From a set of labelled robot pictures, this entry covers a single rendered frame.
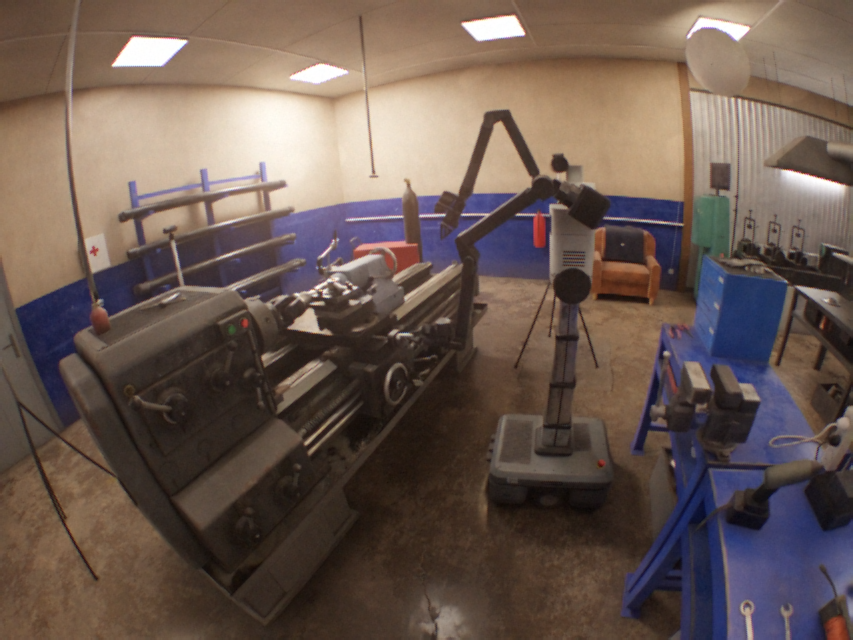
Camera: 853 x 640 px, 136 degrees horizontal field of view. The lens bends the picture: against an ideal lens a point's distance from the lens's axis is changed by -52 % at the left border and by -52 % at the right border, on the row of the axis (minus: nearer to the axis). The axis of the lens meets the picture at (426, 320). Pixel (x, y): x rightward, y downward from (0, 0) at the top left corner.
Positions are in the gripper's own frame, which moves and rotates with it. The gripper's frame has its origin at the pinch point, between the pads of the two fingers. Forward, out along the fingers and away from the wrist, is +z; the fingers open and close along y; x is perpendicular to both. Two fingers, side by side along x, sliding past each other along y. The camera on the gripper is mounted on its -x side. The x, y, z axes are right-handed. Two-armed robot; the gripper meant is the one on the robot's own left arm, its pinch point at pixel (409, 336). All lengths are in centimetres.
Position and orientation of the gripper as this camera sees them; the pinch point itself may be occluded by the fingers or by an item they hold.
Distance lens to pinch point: 164.0
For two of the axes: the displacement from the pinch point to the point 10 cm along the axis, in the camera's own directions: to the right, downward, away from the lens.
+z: -9.0, -0.9, 4.2
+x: 3.3, 4.8, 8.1
